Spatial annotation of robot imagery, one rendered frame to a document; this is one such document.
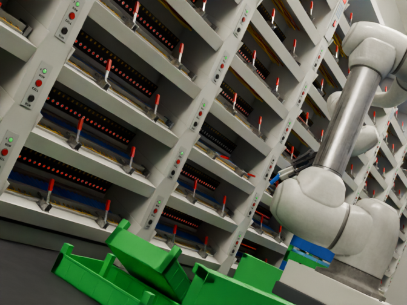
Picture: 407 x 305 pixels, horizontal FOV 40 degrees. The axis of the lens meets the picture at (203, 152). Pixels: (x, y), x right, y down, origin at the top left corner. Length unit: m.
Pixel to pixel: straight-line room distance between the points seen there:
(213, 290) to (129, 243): 0.45
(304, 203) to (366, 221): 0.19
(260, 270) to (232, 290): 1.42
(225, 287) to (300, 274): 0.66
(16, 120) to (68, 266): 0.39
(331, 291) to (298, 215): 0.23
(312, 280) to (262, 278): 0.82
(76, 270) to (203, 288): 0.46
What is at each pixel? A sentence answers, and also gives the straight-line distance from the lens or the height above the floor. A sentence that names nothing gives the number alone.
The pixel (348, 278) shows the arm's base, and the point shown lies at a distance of 1.71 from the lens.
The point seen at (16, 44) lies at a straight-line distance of 1.42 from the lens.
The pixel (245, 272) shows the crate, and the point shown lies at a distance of 2.48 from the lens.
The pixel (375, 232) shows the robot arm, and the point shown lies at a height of 0.45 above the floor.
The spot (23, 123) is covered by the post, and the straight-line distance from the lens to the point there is 1.47.
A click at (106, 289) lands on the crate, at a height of 0.04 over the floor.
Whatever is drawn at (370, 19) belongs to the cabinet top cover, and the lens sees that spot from 3.36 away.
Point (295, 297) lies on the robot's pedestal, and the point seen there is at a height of 0.18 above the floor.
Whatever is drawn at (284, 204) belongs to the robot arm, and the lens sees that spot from 1.67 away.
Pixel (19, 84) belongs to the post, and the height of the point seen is 0.39.
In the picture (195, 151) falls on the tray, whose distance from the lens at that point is 2.05.
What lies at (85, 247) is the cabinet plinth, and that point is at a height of 0.03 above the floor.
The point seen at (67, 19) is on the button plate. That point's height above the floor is 0.60.
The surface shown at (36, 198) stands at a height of 0.13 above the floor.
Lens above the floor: 0.30
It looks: 5 degrees up
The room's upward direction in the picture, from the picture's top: 25 degrees clockwise
